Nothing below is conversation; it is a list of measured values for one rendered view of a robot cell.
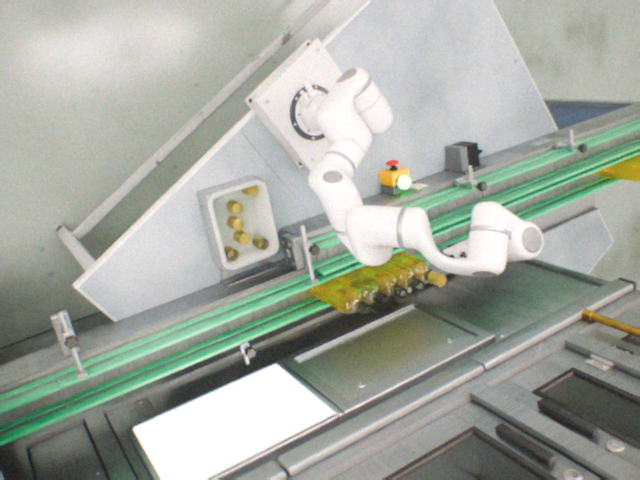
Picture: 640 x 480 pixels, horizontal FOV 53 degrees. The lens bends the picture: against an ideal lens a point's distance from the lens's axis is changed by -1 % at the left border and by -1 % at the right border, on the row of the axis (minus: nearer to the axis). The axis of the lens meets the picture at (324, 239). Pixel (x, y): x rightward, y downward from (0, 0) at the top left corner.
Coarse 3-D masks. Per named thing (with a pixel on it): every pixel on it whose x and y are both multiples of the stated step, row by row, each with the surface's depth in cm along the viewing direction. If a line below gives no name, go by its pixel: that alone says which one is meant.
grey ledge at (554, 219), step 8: (584, 200) 243; (592, 200) 245; (560, 208) 237; (568, 208) 239; (576, 208) 241; (584, 208) 244; (592, 208) 246; (544, 216) 233; (552, 216) 236; (560, 216) 238; (568, 216) 240; (576, 216) 241; (536, 224) 232; (544, 224) 234; (552, 224) 237; (560, 224) 237; (544, 232) 233; (432, 264) 211; (440, 272) 214; (448, 272) 215
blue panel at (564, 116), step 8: (552, 112) 286; (560, 112) 283; (568, 112) 280; (576, 112) 278; (584, 112) 275; (592, 112) 272; (600, 112) 270; (608, 112) 267; (560, 120) 269; (568, 120) 266; (576, 120) 264; (584, 120) 262; (560, 128) 256
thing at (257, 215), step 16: (224, 192) 174; (240, 192) 184; (224, 208) 183; (256, 208) 187; (224, 224) 184; (256, 224) 189; (272, 224) 183; (224, 240) 185; (272, 240) 186; (224, 256) 178; (240, 256) 185; (256, 256) 184
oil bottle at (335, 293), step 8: (336, 280) 183; (312, 288) 187; (320, 288) 183; (328, 288) 179; (336, 288) 178; (344, 288) 177; (352, 288) 176; (320, 296) 184; (328, 296) 180; (336, 296) 175; (344, 296) 172; (352, 296) 172; (360, 296) 173; (328, 304) 182; (336, 304) 177; (344, 304) 173; (352, 304) 172; (344, 312) 174; (352, 312) 173
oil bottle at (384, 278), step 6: (354, 270) 187; (360, 270) 186; (366, 270) 185; (372, 270) 184; (378, 270) 183; (384, 270) 183; (366, 276) 182; (372, 276) 180; (378, 276) 179; (384, 276) 179; (390, 276) 178; (378, 282) 177; (384, 282) 177; (390, 282) 177; (396, 282) 178; (384, 288) 177; (390, 294) 178
